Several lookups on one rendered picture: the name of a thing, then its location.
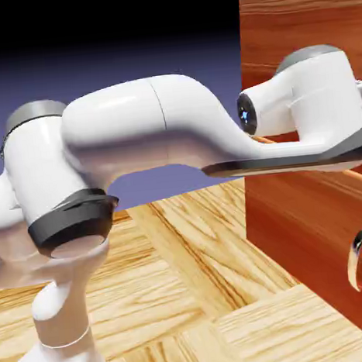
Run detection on wooden cabinet door with handle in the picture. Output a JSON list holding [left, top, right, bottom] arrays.
[[236, 126, 362, 356]]

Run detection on wooden cabinet door without handle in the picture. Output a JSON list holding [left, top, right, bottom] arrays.
[[232, 0, 362, 195]]

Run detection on curved silver metal handle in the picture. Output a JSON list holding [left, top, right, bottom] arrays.
[[343, 228, 362, 294]]

